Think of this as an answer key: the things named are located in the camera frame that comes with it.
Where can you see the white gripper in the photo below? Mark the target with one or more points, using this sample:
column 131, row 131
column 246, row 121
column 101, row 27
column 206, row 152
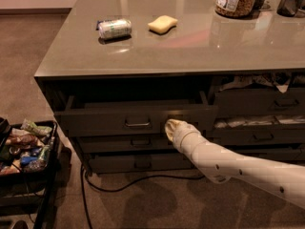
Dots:
column 183, row 134

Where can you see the grey drawer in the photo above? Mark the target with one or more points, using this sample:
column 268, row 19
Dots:
column 123, row 143
column 260, row 102
column 289, row 155
column 258, row 135
column 139, row 163
column 108, row 118

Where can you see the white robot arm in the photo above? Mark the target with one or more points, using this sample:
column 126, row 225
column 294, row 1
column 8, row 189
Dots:
column 219, row 164

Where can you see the yellow sponge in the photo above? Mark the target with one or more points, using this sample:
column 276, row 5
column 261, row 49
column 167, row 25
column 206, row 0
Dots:
column 162, row 24

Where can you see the green white soda can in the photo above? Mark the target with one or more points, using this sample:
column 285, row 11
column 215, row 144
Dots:
column 112, row 29

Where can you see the grey cabinet counter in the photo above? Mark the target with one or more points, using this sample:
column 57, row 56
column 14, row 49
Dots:
column 147, row 64

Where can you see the green snack packet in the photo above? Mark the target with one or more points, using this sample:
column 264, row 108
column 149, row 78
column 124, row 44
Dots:
column 31, row 127

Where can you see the black snack tray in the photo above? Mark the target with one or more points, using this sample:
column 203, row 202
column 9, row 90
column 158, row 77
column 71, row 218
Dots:
column 45, row 150

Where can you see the blue snack packet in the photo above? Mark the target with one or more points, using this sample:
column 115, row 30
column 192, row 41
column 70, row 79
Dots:
column 26, row 160

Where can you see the brown snack packet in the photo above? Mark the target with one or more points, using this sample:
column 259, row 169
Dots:
column 22, row 140

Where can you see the dark glass object right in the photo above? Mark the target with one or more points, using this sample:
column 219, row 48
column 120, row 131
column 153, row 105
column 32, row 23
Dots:
column 289, row 8

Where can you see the silver drawer handle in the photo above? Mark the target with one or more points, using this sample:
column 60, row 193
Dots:
column 137, row 122

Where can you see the black cart frame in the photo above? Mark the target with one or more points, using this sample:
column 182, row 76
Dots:
column 29, row 197

